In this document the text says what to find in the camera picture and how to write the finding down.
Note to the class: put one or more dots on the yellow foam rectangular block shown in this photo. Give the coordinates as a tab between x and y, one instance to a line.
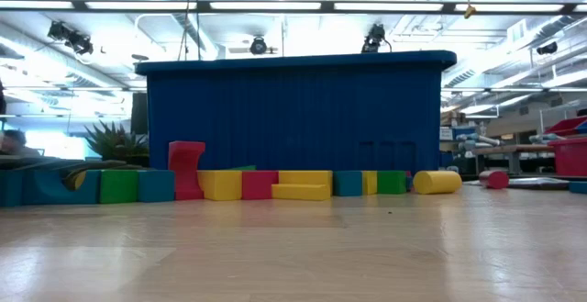
305	176

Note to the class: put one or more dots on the red foam cube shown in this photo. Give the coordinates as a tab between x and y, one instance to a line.
259	185

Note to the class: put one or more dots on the round black ceiling camera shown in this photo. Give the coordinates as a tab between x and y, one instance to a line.
258	46

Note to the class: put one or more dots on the yellow hanging tag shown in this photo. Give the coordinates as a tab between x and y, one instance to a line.
469	11

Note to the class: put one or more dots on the red foam arch block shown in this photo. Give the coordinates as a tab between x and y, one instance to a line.
183	173

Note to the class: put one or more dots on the black ceiling spotlight cluster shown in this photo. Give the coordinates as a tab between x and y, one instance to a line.
71	38

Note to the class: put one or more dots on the green spiky plant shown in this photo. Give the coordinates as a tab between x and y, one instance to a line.
117	141

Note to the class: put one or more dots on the black monitor screen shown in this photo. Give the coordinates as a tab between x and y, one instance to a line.
140	114

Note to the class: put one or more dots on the red foam cylinder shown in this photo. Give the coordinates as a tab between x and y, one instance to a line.
494	179

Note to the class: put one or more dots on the blue foam arch block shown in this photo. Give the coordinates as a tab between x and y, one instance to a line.
41	194

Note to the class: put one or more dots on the black plant pot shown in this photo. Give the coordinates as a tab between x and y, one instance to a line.
135	160

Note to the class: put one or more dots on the large blue plastic bin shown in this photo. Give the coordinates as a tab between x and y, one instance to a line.
298	114

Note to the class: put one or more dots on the pale grey background equipment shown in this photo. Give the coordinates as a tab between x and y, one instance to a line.
477	139
546	137

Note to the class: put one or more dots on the small red foam block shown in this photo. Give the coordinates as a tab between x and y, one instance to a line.
409	178

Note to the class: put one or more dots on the black ceiling fixture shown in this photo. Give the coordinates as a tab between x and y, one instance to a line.
547	48

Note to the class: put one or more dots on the blue foam cube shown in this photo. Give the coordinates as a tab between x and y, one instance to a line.
347	183
156	185

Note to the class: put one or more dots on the red plastic bin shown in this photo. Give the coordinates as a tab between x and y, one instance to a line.
571	157

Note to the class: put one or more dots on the small blue box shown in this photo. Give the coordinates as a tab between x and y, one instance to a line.
463	133

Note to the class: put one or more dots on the red tilted tray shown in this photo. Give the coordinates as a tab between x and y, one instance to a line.
566	126

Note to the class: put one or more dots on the yellow foam wedge block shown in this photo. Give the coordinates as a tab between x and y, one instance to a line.
300	192

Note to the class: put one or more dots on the green foam wedge block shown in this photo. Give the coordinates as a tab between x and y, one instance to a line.
245	168

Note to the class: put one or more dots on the person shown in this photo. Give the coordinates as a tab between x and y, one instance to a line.
14	142

